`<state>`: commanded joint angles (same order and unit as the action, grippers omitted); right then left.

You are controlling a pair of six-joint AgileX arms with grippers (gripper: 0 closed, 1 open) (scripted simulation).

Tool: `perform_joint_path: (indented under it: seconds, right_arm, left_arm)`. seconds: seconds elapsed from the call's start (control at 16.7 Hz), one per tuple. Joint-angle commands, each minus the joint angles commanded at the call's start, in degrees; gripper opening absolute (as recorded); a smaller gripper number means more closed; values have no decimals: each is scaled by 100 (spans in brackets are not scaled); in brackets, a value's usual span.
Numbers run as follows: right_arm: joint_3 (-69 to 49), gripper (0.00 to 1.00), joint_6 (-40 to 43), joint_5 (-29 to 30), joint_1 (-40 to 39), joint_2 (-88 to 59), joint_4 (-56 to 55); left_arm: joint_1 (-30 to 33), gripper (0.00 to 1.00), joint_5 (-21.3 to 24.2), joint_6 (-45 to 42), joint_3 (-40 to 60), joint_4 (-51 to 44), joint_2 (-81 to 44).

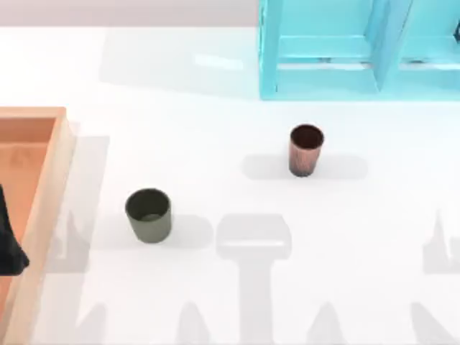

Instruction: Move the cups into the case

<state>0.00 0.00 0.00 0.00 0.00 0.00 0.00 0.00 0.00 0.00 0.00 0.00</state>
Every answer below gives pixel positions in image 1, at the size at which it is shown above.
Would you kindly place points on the reddish brown cup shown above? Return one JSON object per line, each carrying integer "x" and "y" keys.
{"x": 303, "y": 158}

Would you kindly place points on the olive green cup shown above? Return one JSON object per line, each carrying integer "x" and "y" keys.
{"x": 149, "y": 223}

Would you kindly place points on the light blue rack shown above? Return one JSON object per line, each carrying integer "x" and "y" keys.
{"x": 323, "y": 46}

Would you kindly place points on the shallow salmon-coloured box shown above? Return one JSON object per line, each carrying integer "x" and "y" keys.
{"x": 39, "y": 172}

